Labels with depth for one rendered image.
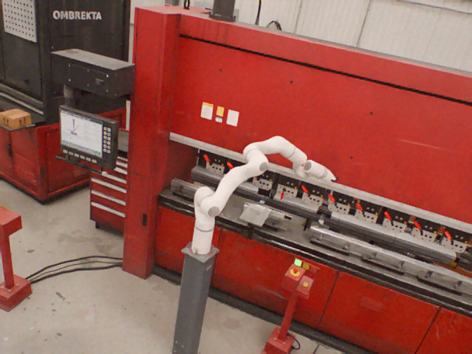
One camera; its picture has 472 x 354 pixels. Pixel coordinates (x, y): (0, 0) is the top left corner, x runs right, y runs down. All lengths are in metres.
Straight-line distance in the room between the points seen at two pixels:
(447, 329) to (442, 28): 4.52
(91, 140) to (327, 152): 1.65
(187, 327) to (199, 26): 2.10
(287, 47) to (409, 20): 4.22
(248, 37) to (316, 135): 0.81
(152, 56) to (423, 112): 1.82
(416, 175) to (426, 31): 4.12
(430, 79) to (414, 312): 1.66
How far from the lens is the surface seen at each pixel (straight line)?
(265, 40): 2.81
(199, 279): 2.66
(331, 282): 3.26
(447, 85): 2.75
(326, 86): 2.77
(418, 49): 6.79
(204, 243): 2.52
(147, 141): 3.15
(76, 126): 3.01
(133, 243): 3.68
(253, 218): 3.04
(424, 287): 3.22
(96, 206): 4.28
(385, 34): 6.87
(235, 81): 2.93
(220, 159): 3.13
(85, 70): 2.87
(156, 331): 3.46
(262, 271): 3.36
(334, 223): 3.42
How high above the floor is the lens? 2.60
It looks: 27 degrees down
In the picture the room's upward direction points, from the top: 11 degrees clockwise
